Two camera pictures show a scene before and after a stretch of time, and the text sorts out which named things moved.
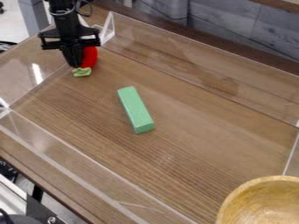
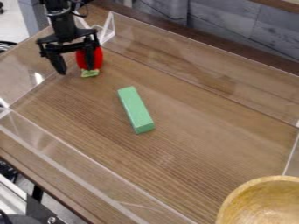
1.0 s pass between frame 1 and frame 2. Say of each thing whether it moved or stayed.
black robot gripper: moved
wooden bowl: stayed
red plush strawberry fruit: moved
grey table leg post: stayed
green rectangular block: stayed
